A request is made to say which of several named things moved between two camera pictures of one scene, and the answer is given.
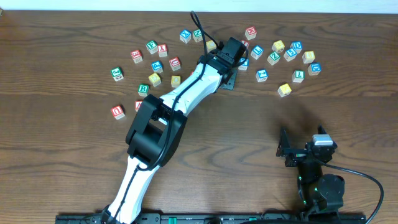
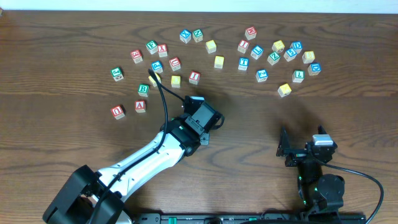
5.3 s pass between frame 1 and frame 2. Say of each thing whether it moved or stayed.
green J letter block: stayed
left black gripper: moved
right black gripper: stayed
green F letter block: stayed
